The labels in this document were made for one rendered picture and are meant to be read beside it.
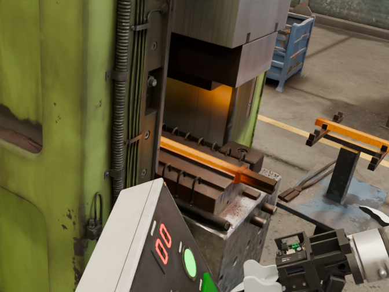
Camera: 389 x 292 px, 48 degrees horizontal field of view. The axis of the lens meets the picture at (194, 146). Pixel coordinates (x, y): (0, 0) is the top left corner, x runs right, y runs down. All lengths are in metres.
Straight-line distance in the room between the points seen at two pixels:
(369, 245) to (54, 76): 0.58
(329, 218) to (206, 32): 0.91
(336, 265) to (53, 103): 0.55
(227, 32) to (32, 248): 0.72
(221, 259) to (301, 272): 0.45
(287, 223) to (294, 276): 2.07
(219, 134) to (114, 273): 0.93
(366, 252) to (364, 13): 8.15
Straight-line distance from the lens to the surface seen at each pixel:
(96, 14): 0.75
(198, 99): 1.44
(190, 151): 1.22
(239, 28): 0.89
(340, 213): 1.66
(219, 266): 1.15
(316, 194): 1.72
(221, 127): 1.42
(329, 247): 0.72
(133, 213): 0.67
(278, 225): 2.74
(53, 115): 0.84
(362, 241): 0.72
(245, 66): 0.97
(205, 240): 1.12
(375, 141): 1.61
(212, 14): 0.89
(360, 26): 8.78
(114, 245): 0.63
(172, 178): 1.14
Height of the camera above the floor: 1.59
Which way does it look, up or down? 28 degrees down
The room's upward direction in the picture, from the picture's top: 8 degrees clockwise
